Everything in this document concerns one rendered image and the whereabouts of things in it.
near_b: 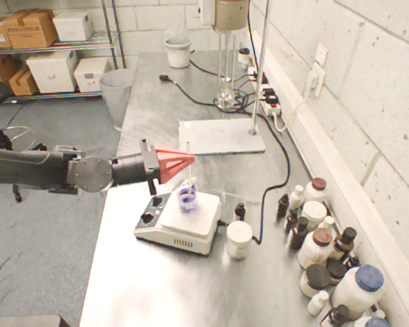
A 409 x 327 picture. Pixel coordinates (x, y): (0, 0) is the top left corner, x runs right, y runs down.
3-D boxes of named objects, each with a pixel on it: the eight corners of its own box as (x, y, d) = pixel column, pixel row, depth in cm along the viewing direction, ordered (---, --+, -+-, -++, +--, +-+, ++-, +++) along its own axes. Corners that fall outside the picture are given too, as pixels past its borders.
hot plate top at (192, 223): (158, 225, 66) (157, 223, 65) (176, 189, 75) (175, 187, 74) (207, 237, 64) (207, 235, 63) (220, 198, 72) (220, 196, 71)
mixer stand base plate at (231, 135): (179, 156, 96) (179, 153, 96) (178, 123, 111) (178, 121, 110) (266, 152, 98) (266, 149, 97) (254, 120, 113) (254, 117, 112)
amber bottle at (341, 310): (320, 315, 58) (333, 299, 53) (336, 318, 58) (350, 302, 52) (321, 332, 56) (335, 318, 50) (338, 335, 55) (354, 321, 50)
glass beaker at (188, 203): (203, 209, 69) (203, 187, 63) (185, 220, 66) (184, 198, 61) (188, 195, 72) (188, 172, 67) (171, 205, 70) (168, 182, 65)
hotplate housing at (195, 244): (132, 238, 73) (127, 219, 67) (153, 201, 82) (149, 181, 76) (216, 260, 68) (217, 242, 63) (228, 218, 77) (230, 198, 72)
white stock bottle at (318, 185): (322, 204, 81) (333, 180, 74) (316, 216, 77) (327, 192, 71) (304, 196, 83) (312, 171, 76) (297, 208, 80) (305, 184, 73)
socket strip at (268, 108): (266, 116, 115) (268, 107, 112) (247, 74, 144) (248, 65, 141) (280, 116, 115) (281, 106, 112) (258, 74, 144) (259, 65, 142)
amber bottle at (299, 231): (304, 247, 70) (315, 224, 64) (291, 251, 70) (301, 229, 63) (297, 234, 73) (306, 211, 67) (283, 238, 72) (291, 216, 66)
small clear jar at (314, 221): (319, 217, 77) (326, 202, 73) (320, 235, 73) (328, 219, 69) (297, 214, 78) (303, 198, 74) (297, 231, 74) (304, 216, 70)
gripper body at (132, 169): (147, 136, 57) (110, 143, 55) (156, 170, 49) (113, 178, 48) (151, 160, 61) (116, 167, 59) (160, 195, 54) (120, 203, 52)
